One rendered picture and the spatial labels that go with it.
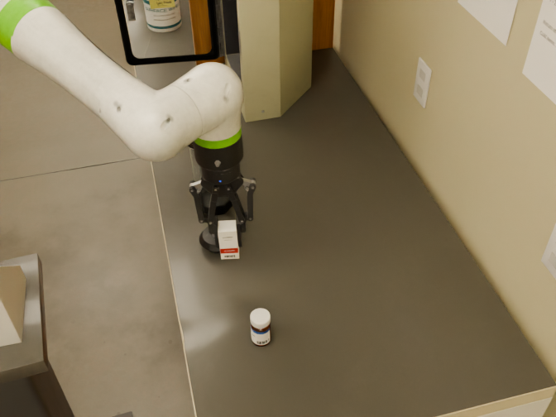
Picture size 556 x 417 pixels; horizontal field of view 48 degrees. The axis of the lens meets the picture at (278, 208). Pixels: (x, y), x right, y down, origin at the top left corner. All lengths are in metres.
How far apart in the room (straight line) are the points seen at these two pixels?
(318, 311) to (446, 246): 0.37
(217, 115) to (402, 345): 0.62
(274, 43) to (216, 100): 0.76
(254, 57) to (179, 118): 0.81
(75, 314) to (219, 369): 1.47
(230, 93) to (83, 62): 0.25
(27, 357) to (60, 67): 0.61
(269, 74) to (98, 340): 1.30
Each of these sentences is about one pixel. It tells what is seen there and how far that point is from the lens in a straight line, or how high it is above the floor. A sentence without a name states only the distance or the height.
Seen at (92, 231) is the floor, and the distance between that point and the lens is 3.02.
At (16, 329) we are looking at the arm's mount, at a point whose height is 0.98.
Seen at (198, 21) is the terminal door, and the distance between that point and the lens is 2.08.
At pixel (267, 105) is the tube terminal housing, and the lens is 1.90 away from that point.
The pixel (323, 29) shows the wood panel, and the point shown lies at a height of 1.01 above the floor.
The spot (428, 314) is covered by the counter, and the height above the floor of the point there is 0.94.
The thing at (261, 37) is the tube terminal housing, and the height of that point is 1.21.
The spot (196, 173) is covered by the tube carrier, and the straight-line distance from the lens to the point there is 1.53.
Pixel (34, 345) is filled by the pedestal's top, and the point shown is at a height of 0.94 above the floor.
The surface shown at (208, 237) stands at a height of 0.98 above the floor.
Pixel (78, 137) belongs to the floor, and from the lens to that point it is 3.63.
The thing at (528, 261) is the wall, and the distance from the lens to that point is 1.41.
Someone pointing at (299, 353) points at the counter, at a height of 0.94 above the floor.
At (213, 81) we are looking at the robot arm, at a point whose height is 1.48.
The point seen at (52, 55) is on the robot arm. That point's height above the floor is 1.51.
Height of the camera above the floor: 2.03
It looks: 43 degrees down
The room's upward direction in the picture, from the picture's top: 1 degrees counter-clockwise
